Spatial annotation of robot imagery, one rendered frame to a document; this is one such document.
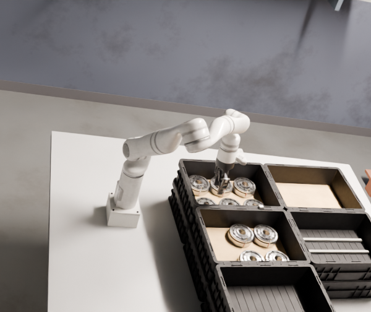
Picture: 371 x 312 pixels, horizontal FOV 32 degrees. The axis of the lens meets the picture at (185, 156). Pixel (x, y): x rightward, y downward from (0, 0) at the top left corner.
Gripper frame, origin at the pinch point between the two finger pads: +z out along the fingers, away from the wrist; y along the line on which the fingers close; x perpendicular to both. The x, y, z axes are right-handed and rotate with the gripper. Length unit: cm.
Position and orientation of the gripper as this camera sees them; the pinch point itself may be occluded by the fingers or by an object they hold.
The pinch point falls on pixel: (218, 186)
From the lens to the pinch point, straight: 257.2
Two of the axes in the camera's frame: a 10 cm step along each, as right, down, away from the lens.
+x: 9.7, 0.5, 2.4
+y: 1.7, 5.7, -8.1
